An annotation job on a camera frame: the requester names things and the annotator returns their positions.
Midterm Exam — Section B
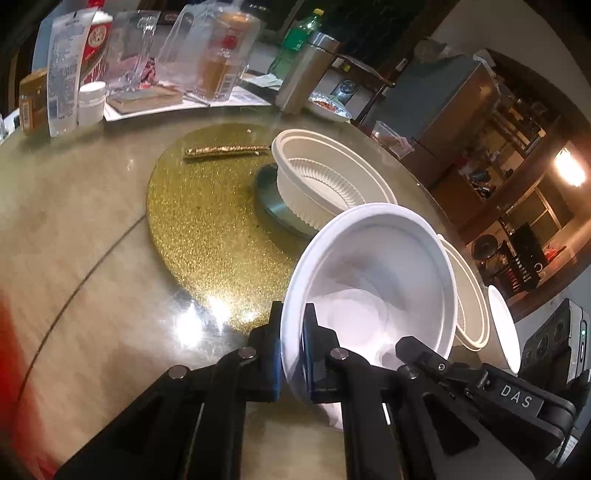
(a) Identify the white foam bowl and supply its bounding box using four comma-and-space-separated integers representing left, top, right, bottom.
280, 203, 458, 403
479, 285, 521, 375

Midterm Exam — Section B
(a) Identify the cream ribbed plastic bowl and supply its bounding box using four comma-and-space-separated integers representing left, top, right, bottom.
270, 129, 398, 230

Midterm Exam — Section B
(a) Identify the gold glitter turntable mat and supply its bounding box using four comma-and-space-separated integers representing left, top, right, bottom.
146, 123, 310, 333

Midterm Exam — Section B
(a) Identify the steel turntable hub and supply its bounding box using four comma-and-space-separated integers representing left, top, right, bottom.
256, 164, 318, 239

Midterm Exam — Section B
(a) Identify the small clear plastic box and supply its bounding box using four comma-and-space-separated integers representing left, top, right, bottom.
370, 120, 414, 160

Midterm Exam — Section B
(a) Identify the gold pen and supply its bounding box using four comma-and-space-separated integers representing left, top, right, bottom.
184, 145, 270, 159

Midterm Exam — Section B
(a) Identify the blue patterned snack dish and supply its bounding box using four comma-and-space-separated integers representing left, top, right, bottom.
305, 92, 352, 123

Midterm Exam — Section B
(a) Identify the grey refrigerator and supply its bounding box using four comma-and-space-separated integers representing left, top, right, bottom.
363, 55, 500, 188

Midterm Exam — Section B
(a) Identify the dark wooden chair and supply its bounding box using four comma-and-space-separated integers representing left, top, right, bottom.
315, 54, 394, 126

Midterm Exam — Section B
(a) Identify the steel thermos flask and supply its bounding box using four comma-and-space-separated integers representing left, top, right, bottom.
276, 31, 339, 114

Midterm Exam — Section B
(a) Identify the green plastic bottle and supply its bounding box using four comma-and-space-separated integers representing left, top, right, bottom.
267, 8, 325, 80

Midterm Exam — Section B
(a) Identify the small book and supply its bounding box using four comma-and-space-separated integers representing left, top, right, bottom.
106, 85, 183, 114

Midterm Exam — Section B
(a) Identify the small white pill jar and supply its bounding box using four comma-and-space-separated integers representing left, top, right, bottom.
77, 81, 106, 127

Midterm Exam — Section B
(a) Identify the peanut butter jar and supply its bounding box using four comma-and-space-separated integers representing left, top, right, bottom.
19, 68, 48, 135

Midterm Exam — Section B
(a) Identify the glass beer mug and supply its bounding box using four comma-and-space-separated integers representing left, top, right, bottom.
102, 10, 160, 93

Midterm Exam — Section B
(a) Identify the white moutai liquor bottle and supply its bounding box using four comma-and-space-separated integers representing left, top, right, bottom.
80, 0, 113, 85

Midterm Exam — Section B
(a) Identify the clear bottle red cap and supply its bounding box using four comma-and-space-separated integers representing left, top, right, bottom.
46, 8, 96, 138

